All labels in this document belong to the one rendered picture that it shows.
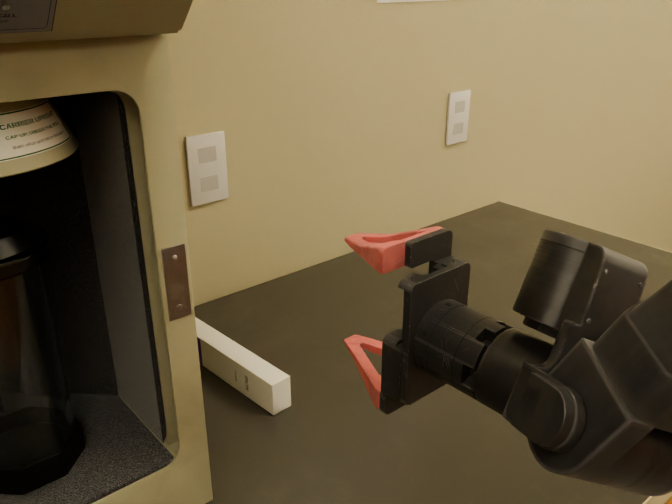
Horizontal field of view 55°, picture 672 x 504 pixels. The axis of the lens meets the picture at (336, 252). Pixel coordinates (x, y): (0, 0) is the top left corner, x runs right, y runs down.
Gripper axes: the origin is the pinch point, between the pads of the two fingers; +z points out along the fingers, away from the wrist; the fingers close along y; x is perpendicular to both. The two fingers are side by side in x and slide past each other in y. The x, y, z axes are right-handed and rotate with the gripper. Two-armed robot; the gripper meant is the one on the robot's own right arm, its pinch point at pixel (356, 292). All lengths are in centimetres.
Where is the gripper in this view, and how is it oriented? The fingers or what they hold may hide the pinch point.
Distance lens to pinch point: 54.7
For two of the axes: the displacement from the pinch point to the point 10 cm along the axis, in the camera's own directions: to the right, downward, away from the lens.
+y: 0.0, -9.2, -4.0
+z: -6.5, -3.0, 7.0
